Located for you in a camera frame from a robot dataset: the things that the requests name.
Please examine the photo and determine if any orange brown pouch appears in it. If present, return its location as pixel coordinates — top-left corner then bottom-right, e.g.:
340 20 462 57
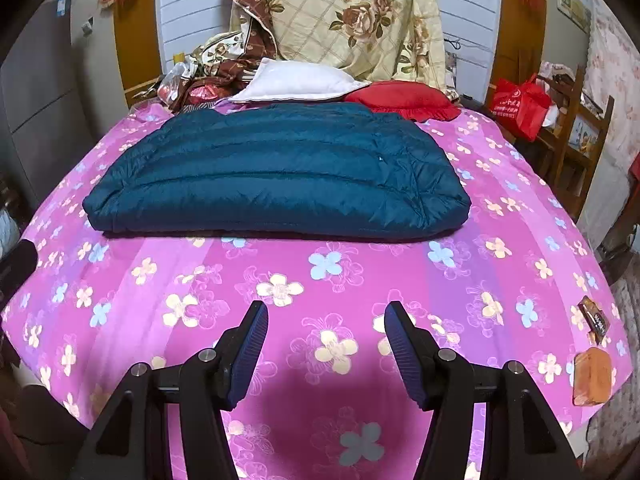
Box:
573 347 612 406

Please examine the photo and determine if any pink floral bed sheet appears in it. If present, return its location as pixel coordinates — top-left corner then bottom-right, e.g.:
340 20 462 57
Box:
2 105 632 479

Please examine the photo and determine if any cream floral quilt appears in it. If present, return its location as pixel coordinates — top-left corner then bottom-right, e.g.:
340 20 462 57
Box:
268 0 446 90

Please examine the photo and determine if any dark snack packet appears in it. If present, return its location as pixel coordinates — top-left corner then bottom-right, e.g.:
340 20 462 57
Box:
578 296 610 346

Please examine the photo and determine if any white pillow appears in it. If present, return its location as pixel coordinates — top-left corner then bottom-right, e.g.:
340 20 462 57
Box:
229 58 370 104

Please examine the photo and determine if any dark teal puffer jacket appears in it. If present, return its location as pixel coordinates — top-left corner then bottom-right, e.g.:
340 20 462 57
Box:
84 103 471 242

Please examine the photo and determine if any brown patterned blanket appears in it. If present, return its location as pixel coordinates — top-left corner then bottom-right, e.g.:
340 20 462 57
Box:
156 0 279 113

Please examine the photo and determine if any red shopping bag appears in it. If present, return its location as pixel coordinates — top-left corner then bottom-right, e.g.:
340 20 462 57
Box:
489 75 553 142

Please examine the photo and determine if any red ruffled pillow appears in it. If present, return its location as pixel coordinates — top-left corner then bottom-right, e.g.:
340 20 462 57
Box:
344 80 461 122

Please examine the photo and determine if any grey refrigerator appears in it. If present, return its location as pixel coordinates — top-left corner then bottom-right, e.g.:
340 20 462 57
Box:
1 0 127 209

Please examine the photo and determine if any wooden chair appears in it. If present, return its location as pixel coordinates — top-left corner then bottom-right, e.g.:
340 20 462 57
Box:
534 65 615 221

